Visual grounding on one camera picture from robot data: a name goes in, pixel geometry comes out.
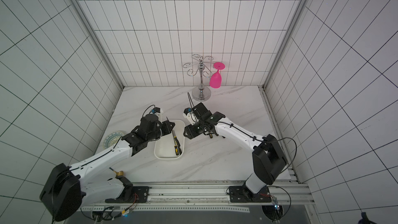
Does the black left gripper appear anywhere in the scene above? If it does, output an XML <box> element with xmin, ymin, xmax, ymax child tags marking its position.
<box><xmin>147</xmin><ymin>120</ymin><xmax>175</xmax><ymax>141</ymax></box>

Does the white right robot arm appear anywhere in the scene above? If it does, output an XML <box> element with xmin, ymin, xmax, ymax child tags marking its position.
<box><xmin>183</xmin><ymin>103</ymin><xmax>288</xmax><ymax>203</ymax></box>

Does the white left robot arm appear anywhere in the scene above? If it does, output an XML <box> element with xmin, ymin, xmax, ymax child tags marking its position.
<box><xmin>39</xmin><ymin>114</ymin><xmax>175</xmax><ymax>222</ymax></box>

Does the white plastic storage box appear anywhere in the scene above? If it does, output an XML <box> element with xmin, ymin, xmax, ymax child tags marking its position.
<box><xmin>154</xmin><ymin>120</ymin><xmax>185</xmax><ymax>160</ymax></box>

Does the chrome glass hanger stand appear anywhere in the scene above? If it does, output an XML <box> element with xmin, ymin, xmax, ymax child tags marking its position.
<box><xmin>183</xmin><ymin>54</ymin><xmax>214</xmax><ymax>102</ymax></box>

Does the patterned round plate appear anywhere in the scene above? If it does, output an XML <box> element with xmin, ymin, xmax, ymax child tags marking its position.
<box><xmin>102</xmin><ymin>131</ymin><xmax>125</xmax><ymax>149</ymax></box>

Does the pink plastic wine glass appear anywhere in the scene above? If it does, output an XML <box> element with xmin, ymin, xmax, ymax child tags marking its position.
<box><xmin>209</xmin><ymin>62</ymin><xmax>226</xmax><ymax>89</ymax></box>

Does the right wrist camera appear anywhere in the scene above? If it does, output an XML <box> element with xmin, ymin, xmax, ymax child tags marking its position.
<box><xmin>183</xmin><ymin>108</ymin><xmax>197</xmax><ymax>124</ymax></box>

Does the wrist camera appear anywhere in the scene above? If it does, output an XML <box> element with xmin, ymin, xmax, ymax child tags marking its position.
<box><xmin>183</xmin><ymin>108</ymin><xmax>197</xmax><ymax>124</ymax></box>
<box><xmin>150</xmin><ymin>107</ymin><xmax>163</xmax><ymax>115</ymax></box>

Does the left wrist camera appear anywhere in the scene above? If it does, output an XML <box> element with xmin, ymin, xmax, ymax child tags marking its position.
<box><xmin>150</xmin><ymin>107</ymin><xmax>163</xmax><ymax>115</ymax></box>

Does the aluminium mounting rail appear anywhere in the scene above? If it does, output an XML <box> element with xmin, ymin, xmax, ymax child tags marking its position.
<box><xmin>77</xmin><ymin>181</ymin><xmax>315</xmax><ymax>214</ymax></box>

